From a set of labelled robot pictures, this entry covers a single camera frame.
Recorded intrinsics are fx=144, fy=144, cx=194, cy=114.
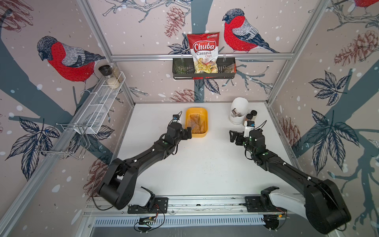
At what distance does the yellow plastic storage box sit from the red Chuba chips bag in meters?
0.32

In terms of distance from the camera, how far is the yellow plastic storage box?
1038 mm

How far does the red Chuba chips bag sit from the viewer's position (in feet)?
2.66
